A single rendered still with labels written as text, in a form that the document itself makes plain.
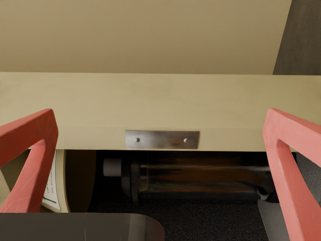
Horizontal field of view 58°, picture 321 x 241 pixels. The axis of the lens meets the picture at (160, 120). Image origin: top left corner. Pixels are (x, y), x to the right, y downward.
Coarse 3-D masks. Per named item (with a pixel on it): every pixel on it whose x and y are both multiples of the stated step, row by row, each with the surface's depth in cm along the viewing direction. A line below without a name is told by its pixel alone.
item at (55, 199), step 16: (64, 160) 35; (80, 160) 51; (64, 176) 35; (80, 176) 50; (48, 192) 36; (64, 192) 35; (80, 192) 48; (48, 208) 40; (64, 208) 37; (80, 208) 45
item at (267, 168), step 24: (144, 168) 39; (168, 168) 39; (192, 168) 39; (216, 168) 39; (240, 168) 39; (264, 168) 39; (144, 192) 40; (168, 192) 40; (192, 192) 40; (216, 192) 40; (240, 192) 40; (264, 192) 40
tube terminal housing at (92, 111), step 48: (0, 96) 31; (48, 96) 31; (96, 96) 32; (144, 96) 32; (192, 96) 32; (240, 96) 32; (288, 96) 32; (96, 144) 28; (240, 144) 28; (0, 192) 33
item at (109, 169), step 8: (128, 152) 40; (104, 160) 43; (112, 160) 43; (120, 160) 43; (128, 160) 40; (104, 168) 42; (112, 168) 42; (120, 168) 42; (128, 168) 39; (128, 176) 39; (128, 184) 40; (128, 192) 41
